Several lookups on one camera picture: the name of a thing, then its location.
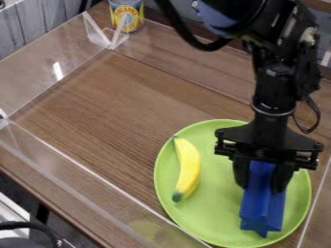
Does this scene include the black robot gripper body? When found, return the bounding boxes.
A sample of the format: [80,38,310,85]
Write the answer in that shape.
[214,122,322,171]

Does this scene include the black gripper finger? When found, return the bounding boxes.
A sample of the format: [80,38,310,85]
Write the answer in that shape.
[270,164,294,194]
[232,157,249,189]

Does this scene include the blue star-shaped block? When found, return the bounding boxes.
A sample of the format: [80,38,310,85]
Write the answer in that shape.
[238,161,285,238]

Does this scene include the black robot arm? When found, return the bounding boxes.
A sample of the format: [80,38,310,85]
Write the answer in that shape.
[154,0,322,193]

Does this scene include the green round plate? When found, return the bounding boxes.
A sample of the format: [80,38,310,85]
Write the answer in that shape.
[153,119,310,248]

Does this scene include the yellow toy banana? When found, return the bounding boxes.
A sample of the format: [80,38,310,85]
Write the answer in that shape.
[172,136,201,202]

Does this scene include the clear acrylic barrier walls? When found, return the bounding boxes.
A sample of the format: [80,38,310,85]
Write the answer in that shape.
[0,6,331,248]

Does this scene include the yellow labelled tin can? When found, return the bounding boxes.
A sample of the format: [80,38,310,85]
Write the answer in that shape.
[108,0,145,33]

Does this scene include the black equipment with knob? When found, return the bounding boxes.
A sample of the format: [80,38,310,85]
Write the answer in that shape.
[23,216,88,248]

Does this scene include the black cable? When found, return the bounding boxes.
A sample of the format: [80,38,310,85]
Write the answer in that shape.
[0,221,59,248]

